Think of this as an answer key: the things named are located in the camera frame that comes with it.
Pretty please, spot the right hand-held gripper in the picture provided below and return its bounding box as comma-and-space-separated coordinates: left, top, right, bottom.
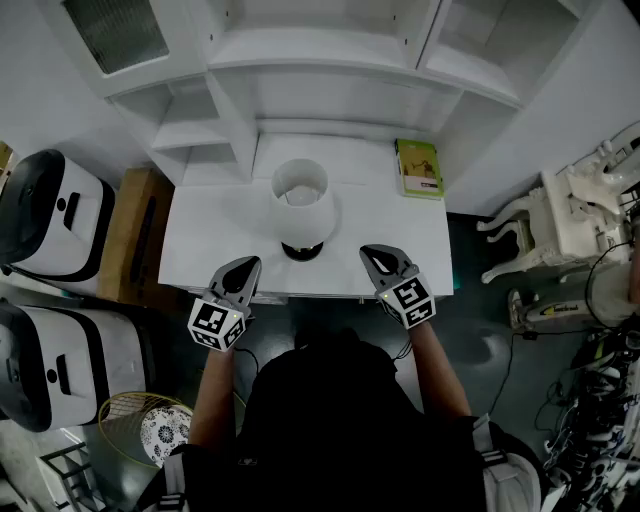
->
358, 243, 437, 331

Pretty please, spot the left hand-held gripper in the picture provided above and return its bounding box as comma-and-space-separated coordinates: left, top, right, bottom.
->
187, 255, 263, 354

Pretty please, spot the white table lamp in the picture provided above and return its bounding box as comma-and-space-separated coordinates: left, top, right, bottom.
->
270, 158, 338, 263

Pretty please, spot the person's right forearm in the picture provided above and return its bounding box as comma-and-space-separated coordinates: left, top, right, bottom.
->
407, 319, 474, 420

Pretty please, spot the person's left forearm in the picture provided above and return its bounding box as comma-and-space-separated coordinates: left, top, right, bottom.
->
188, 344, 237, 451

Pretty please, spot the white desk top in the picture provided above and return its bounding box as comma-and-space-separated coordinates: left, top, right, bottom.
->
157, 132, 455, 300

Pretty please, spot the green book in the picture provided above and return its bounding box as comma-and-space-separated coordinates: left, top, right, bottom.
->
394, 138, 446, 200

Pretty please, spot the large brown cardboard box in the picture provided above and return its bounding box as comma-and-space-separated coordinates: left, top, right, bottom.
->
97, 167, 176, 307

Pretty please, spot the white and black appliance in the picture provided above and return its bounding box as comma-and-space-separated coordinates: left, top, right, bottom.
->
0, 299, 151, 434
0, 148, 117, 296

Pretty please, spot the white floral patterned plate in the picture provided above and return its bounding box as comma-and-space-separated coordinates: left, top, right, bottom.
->
140, 405, 194, 469

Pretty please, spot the person's torso in black shirt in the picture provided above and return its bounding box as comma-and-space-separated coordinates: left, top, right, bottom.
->
134, 327, 551, 512

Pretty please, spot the white ornate side table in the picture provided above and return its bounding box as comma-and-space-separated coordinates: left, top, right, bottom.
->
476, 149, 636, 286

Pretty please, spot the white shelf hutch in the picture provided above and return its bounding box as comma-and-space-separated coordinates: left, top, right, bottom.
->
44, 0, 596, 187

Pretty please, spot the black metal rack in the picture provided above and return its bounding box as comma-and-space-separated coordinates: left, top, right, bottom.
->
39, 442, 101, 512

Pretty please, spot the white frosted glass cabinet door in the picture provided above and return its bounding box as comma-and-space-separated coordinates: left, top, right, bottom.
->
44, 0, 207, 99

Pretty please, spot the white backpack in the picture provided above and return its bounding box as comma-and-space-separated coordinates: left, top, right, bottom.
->
482, 454, 544, 512

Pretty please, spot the small brown cardboard box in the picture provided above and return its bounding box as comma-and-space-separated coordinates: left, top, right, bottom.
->
0, 142, 16, 191

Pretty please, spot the long black cable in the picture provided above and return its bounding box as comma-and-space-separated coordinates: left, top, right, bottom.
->
487, 239, 640, 416

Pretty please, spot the yellow wire basket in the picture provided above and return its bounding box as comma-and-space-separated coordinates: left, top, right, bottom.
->
98, 392, 195, 469

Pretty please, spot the grey shoulder strap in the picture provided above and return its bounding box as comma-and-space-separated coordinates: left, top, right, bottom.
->
158, 452, 187, 512
472, 414, 511, 482

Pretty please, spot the tangle of cables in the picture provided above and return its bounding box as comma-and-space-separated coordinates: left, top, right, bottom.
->
534, 324, 640, 512

